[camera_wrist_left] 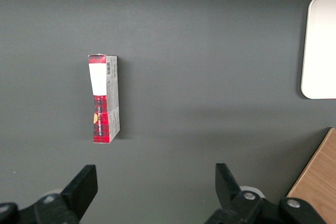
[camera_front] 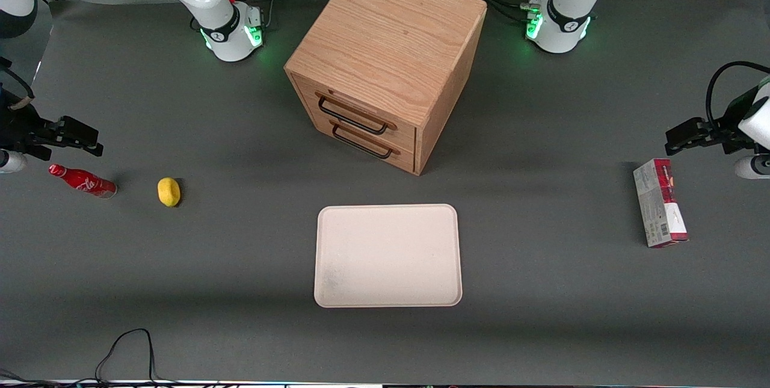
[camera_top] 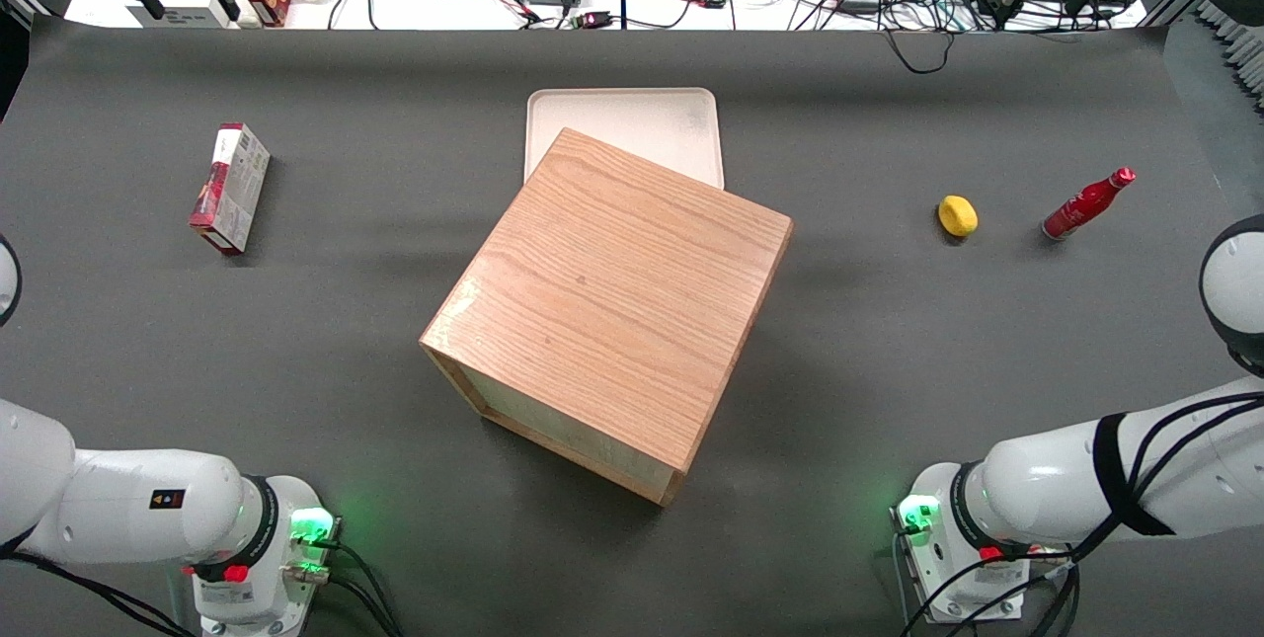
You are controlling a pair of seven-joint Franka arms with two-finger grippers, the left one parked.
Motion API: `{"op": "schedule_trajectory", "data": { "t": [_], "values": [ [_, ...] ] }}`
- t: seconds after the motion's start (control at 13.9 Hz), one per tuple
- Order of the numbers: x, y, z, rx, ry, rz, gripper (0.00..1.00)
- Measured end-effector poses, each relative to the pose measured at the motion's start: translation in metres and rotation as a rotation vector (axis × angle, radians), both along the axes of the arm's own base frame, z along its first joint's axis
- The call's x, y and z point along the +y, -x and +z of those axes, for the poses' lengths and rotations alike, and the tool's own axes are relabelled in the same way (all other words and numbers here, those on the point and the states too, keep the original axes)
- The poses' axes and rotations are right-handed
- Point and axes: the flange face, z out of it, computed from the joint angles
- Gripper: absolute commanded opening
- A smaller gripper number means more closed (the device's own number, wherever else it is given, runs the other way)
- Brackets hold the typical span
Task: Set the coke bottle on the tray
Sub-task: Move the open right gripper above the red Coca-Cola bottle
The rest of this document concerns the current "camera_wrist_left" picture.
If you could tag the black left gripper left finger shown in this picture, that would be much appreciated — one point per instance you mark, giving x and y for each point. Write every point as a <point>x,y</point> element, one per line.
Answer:
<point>76,192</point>

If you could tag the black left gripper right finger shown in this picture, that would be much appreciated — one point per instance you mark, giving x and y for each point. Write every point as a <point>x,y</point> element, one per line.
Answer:
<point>231,197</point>

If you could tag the white rectangular tray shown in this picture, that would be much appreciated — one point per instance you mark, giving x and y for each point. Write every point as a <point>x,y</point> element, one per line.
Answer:
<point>321,48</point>

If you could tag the red plaid shortbread box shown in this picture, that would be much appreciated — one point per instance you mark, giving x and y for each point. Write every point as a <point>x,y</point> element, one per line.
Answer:
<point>101,124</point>

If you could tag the wooden two-drawer cabinet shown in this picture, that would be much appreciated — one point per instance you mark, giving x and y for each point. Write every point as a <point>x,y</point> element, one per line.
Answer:
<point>320,179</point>

